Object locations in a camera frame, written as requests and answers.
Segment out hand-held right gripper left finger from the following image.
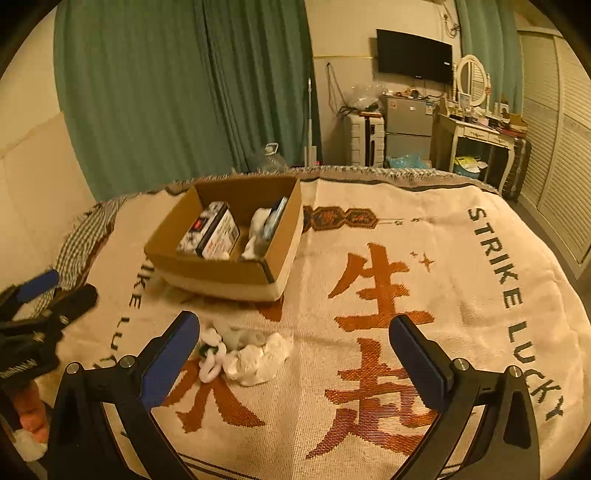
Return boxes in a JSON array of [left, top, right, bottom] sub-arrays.
[[47, 310, 201, 480]]

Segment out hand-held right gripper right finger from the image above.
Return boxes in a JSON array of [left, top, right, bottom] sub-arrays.
[[389, 315, 541, 480]]

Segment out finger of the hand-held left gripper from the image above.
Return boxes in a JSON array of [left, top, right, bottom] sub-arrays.
[[13, 284, 99, 334], [0, 269, 62, 319]]

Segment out white chain-pattern sock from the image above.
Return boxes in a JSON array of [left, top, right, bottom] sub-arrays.
[[198, 327, 228, 382]]

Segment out grey sock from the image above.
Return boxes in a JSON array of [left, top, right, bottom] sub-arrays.
[[211, 324, 269, 352]]

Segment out small white sock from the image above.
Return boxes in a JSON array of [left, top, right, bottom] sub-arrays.
[[13, 427, 49, 463]]

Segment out cardboard box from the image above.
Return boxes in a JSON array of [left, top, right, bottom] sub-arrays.
[[144, 174, 305, 303]]

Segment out person's left hand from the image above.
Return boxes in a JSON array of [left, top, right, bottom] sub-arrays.
[[11, 382, 51, 446]]

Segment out checked cloth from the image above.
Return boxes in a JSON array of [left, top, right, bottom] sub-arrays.
[[50, 196, 126, 291]]

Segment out printed beige blanket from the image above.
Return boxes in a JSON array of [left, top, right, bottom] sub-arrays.
[[60, 165, 591, 480]]

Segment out black and white printed box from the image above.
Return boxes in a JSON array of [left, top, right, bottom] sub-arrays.
[[177, 202, 241, 260]]

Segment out white socks bundle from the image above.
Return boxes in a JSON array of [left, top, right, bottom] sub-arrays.
[[241, 208, 279, 260]]

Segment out blue packet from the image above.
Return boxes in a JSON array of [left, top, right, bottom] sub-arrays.
[[262, 197, 290, 239]]

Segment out blue plastic bag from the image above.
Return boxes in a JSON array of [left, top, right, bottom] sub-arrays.
[[386, 151, 433, 171]]

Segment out yellow and white bag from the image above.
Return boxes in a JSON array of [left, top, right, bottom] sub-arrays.
[[453, 155, 489, 179]]

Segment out wide green curtain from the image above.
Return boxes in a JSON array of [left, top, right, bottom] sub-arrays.
[[54, 0, 322, 202]]

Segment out clear water jug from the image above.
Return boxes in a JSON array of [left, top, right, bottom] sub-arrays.
[[248, 143, 290, 174]]

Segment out white dressing table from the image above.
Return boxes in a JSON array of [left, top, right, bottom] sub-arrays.
[[431, 112, 522, 195]]

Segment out silver fridge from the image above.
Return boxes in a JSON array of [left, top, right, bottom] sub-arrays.
[[382, 93, 437, 168]]

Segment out white upright pole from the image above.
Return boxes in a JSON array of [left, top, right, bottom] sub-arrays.
[[302, 76, 320, 168]]

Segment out louvred wardrobe doors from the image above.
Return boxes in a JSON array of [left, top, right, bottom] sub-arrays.
[[516, 27, 591, 278]]

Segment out clear plastic bag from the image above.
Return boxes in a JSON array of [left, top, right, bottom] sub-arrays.
[[345, 83, 387, 114]]

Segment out white oval mirror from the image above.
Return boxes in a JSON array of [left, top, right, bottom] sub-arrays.
[[455, 54, 492, 114]]

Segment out narrow green curtain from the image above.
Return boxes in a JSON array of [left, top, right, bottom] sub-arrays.
[[455, 0, 526, 115]]

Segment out black wall cable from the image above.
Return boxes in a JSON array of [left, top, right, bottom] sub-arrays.
[[324, 61, 354, 117]]

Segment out black wall television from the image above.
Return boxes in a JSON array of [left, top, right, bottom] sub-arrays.
[[376, 28, 454, 86]]

